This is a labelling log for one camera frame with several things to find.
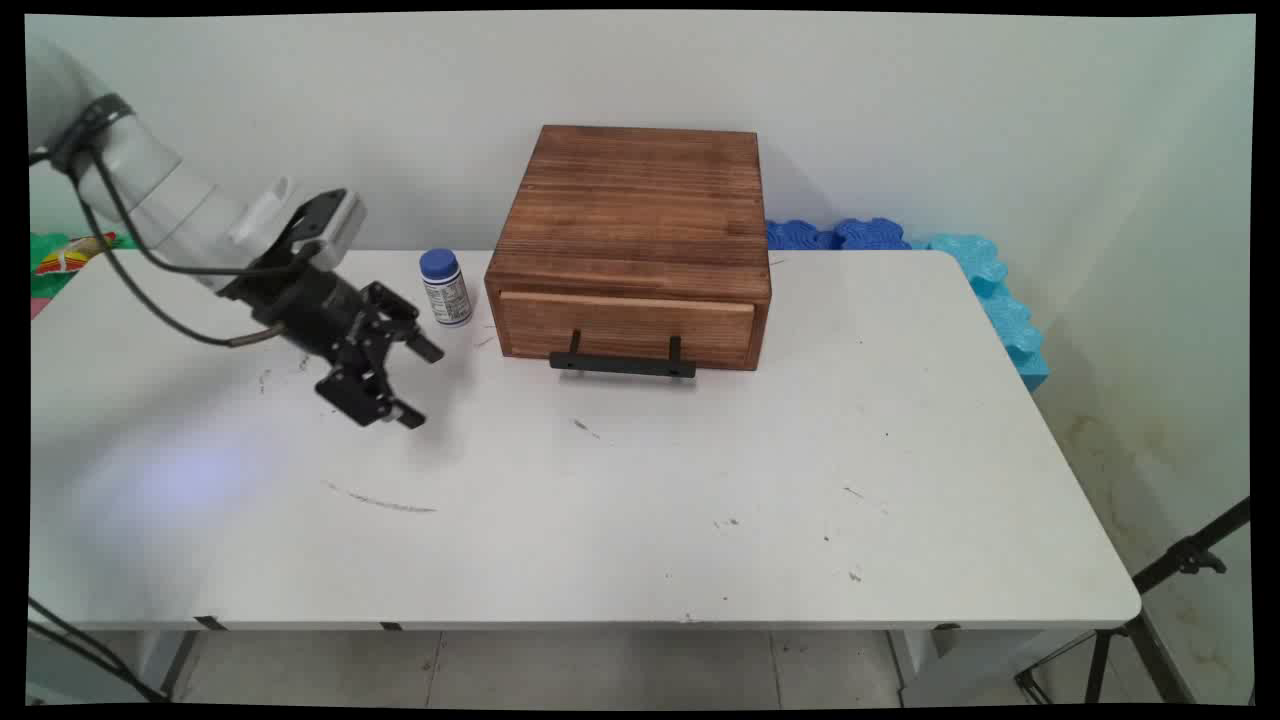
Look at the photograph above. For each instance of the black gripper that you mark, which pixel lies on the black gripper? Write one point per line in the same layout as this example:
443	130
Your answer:
315	305

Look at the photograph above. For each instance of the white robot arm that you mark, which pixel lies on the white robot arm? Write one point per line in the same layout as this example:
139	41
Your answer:
150	170

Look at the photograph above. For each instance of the blue cap pill bottle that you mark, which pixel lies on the blue cap pill bottle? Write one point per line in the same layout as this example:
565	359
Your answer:
445	292

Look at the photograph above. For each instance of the brown wooden drawer cabinet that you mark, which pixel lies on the brown wooden drawer cabinet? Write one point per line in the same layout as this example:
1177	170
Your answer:
635	205

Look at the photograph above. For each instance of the red yellow snack bag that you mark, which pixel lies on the red yellow snack bag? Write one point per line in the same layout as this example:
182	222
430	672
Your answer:
70	256

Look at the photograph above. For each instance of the green foam mat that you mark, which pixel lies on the green foam mat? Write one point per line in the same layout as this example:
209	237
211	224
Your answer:
50	285

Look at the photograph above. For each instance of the grey table leg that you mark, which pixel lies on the grey table leg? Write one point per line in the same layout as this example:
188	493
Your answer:
915	665
178	665

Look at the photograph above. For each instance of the dark blue foam mat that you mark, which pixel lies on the dark blue foam mat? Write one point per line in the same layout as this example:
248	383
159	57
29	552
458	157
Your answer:
830	236

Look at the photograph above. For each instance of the light blue foam mat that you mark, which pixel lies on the light blue foam mat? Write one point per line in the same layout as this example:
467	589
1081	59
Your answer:
1005	310

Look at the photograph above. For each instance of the black tripod stand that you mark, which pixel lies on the black tripod stand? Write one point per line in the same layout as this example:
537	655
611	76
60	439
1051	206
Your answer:
1150	580

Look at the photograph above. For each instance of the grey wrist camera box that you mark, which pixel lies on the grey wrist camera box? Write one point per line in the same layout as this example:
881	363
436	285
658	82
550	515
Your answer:
335	222

